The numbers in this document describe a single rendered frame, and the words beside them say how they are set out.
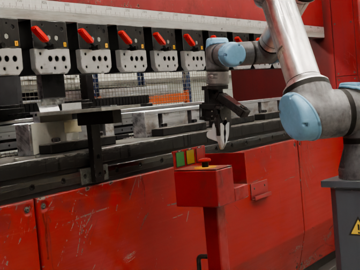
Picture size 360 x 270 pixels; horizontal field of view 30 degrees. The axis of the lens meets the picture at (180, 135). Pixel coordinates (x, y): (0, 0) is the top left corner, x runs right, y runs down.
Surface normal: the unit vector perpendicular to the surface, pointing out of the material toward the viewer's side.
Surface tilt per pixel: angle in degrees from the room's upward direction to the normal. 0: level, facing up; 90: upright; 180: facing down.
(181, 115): 90
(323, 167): 90
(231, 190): 90
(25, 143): 90
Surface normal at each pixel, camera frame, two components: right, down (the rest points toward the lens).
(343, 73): -0.57, 0.09
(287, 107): -0.92, 0.22
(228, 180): 0.84, -0.04
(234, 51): 0.30, 0.09
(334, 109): 0.27, -0.18
